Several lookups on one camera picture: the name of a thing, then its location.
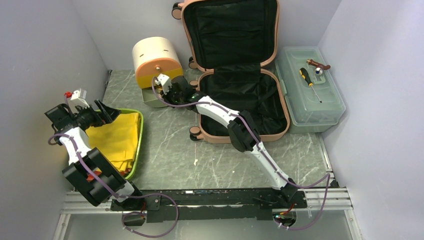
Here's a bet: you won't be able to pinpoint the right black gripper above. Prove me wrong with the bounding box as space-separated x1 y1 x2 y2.
160 84 185 109

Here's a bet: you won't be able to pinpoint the yellow trousers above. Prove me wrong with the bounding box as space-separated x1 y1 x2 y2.
65 110 142 176

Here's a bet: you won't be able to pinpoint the cream cylindrical drawer cabinet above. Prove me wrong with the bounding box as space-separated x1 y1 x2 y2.
132 36 184 108

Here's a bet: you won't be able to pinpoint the red white patterned cloth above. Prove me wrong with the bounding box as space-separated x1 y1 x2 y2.
86 168 131 182

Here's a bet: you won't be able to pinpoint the green plastic tray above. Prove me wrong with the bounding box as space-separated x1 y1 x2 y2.
67 108 145 182

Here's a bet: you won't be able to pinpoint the pink hard-shell suitcase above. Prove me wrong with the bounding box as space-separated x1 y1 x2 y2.
171 0 290 142

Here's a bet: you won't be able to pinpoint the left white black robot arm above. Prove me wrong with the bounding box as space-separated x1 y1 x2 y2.
44 100 144 210

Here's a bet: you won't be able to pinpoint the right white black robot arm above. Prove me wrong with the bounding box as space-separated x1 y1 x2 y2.
151 73 298 208

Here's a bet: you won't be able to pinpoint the black yellow screwdriver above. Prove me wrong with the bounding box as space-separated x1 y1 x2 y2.
299 67 323 104

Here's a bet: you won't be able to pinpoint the clear plastic storage box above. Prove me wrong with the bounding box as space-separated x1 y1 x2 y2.
275 46 346 134

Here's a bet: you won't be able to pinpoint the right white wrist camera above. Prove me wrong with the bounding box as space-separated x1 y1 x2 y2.
154 73 172 95

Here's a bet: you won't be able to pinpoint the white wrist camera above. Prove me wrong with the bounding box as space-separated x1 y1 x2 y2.
64 88 90 108
154 73 172 95

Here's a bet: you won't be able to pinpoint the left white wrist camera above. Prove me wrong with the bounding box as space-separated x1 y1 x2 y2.
64 88 90 108

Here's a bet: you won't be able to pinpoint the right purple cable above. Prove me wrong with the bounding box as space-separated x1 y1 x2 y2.
151 76 332 232

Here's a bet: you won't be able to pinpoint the purple cable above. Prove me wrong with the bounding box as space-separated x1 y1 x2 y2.
48 133 180 239
151 76 332 232

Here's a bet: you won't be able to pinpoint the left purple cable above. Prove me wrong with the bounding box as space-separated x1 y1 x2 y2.
48 133 180 239

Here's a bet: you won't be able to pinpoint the brown handled metal tool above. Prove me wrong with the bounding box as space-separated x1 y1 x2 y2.
306 59 331 76

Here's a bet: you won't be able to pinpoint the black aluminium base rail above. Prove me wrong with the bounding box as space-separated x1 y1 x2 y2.
61 187 353 223

